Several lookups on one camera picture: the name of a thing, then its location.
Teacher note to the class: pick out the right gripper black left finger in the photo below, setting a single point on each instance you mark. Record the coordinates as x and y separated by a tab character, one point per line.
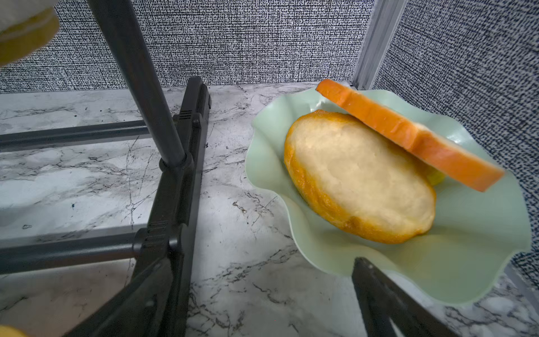
137	310

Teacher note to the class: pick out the yellow striped towel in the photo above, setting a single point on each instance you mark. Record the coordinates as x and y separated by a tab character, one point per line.
26	25

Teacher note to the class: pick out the round bread bun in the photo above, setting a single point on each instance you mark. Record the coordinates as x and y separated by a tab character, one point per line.
357	180

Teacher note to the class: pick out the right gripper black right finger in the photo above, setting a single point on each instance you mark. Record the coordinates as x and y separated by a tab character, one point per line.
385	306

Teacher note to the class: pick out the pale green wavy plate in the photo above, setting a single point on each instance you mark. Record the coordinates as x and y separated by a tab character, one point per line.
473	237

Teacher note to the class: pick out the black clothes rack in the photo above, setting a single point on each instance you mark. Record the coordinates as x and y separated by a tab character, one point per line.
180	139

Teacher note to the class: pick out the orange crust bread slice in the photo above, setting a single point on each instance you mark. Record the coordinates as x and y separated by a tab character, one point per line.
405	125

